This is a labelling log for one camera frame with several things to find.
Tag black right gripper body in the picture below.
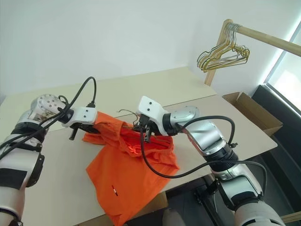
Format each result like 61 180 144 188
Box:
138 114 154 143

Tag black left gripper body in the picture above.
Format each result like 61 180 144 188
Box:
69 124 95 141

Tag green wire hanger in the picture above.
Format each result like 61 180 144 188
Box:
117 108 171 148

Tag orange shorts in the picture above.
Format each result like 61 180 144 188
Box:
82 111 181 226

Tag grey rounded shape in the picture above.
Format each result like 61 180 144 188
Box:
162 207 186 226

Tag open cardboard box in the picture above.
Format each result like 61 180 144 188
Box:
222 91 284 137

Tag wooden rack rod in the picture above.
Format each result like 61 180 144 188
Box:
223 20 301 57

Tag window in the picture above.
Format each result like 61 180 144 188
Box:
263 22 301 95

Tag wooden rack base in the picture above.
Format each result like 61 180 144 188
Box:
281 207 301 223

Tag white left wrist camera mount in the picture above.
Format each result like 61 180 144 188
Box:
62 106 98 128

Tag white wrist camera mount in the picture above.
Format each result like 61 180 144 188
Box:
62 106 98 128
137 95 170 136

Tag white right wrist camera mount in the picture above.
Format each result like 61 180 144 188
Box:
137 95 170 136

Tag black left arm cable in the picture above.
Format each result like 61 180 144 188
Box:
0 76 97 161

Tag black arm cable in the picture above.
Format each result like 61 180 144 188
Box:
140 116 269 196
0 76 97 161

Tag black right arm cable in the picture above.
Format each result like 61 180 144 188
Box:
140 116 269 196

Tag wooden rack post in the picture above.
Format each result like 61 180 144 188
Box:
204 20 232 86

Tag bunch of wire hangers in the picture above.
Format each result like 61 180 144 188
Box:
197 23 249 73

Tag black table frame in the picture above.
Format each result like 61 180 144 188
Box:
166 176 236 212

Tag silver wire hanger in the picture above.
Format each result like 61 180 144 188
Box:
208 23 247 68

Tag yellow wire hanger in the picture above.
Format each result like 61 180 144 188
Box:
199 23 250 71

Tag black wall panel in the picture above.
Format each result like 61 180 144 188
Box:
250 84 301 146

